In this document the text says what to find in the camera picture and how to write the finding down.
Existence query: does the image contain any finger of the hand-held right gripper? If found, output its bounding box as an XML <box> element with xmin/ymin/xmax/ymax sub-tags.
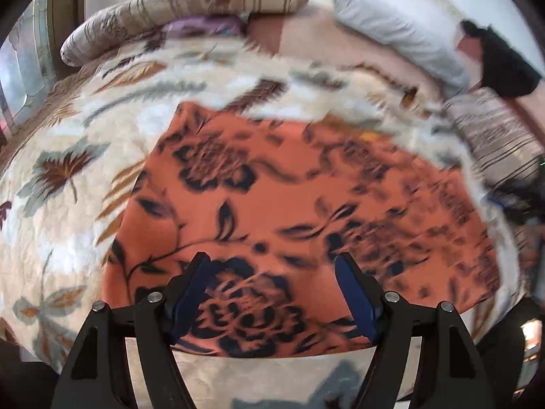
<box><xmin>485</xmin><ymin>181</ymin><xmax>535</xmax><ymax>224</ymax></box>

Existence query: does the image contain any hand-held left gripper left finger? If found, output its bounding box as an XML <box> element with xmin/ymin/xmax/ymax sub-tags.
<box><xmin>51</xmin><ymin>252</ymin><xmax>212</xmax><ymax>409</ymax></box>

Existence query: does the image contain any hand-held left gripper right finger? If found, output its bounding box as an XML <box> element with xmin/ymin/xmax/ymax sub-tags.
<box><xmin>335</xmin><ymin>252</ymin><xmax>490</xmax><ymax>409</ymax></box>

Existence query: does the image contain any orange floral shirt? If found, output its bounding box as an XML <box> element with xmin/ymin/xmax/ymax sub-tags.
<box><xmin>102</xmin><ymin>102</ymin><xmax>501</xmax><ymax>359</ymax></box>

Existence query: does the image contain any striped floral pillow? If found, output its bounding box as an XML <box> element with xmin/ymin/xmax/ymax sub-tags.
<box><xmin>443</xmin><ymin>87</ymin><xmax>545</xmax><ymax>188</ymax></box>

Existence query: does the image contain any dark cloth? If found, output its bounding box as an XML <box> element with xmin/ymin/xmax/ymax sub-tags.
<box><xmin>477</xmin><ymin>298</ymin><xmax>526</xmax><ymax>393</ymax></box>

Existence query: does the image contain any cream leaf-print blanket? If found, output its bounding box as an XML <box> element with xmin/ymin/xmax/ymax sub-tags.
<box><xmin>0</xmin><ymin>36</ymin><xmax>529</xmax><ymax>409</ymax></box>

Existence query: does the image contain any black cloth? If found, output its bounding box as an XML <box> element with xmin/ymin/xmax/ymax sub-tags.
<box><xmin>462</xmin><ymin>19</ymin><xmax>541</xmax><ymax>99</ymax></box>

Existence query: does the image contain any grey pillow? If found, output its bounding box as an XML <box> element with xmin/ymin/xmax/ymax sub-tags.
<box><xmin>322</xmin><ymin>0</ymin><xmax>471</xmax><ymax>94</ymax></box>

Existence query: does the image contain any pink bed sheet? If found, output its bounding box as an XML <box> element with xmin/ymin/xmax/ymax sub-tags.
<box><xmin>249</xmin><ymin>6</ymin><xmax>443</xmax><ymax>107</ymax></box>

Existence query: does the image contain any purple cloth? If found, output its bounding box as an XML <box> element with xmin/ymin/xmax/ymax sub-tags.
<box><xmin>162</xmin><ymin>15</ymin><xmax>245</xmax><ymax>43</ymax></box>

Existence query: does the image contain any striped floral bolster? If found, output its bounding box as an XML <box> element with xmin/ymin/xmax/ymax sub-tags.
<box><xmin>60</xmin><ymin>0</ymin><xmax>312</xmax><ymax>67</ymax></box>

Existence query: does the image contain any wooden window frame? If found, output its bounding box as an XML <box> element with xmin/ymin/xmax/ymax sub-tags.
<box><xmin>47</xmin><ymin>0</ymin><xmax>88</xmax><ymax>77</ymax></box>

